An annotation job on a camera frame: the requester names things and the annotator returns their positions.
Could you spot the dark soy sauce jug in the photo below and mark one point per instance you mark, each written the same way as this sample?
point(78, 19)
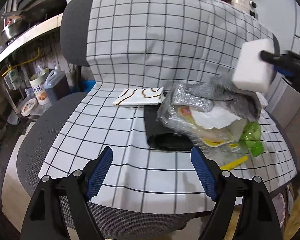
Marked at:
point(56, 85)

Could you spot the white foam block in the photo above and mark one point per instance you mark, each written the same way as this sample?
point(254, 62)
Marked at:
point(251, 72)

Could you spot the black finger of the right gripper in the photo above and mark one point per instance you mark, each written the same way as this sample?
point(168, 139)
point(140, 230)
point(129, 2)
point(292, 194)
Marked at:
point(270, 58)

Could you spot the white printed canister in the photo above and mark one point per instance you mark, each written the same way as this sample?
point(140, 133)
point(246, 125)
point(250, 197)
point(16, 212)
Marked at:
point(37, 83)

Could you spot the clear plastic food container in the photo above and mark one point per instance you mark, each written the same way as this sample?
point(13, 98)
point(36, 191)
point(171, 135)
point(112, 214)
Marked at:
point(221, 145)

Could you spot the white rice cooker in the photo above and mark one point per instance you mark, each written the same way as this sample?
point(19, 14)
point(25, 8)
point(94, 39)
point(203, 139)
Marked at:
point(247, 6)

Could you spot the small round printed tin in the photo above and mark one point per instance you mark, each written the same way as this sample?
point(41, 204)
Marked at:
point(28, 107)

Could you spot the white black checkered cloth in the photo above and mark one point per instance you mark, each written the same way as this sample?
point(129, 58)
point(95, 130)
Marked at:
point(150, 55)

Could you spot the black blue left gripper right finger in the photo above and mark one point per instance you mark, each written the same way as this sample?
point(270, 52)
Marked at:
point(258, 218)

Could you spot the white kitchen counter shelf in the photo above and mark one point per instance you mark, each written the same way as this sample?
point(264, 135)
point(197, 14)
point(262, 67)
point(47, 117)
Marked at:
point(31, 34)

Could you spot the grey mesh office chair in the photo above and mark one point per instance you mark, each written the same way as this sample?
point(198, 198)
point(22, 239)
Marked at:
point(72, 25)

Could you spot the black trash bag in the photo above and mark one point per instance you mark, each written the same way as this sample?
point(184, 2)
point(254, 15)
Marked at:
point(160, 137)

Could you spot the black wok pan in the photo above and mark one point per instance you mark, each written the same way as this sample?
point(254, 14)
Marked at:
point(38, 13)

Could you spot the white brown patterned napkin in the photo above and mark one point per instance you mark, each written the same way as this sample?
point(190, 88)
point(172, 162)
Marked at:
point(140, 97)

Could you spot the grey refrigerator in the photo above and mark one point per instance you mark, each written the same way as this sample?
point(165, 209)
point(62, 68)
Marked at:
point(282, 17)

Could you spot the white tissue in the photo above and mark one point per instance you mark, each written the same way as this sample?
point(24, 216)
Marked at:
point(217, 118)

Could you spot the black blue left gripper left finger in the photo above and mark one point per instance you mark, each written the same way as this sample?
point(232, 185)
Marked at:
point(44, 217)

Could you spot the green plastic bottle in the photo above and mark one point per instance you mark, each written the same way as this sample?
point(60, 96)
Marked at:
point(250, 139)

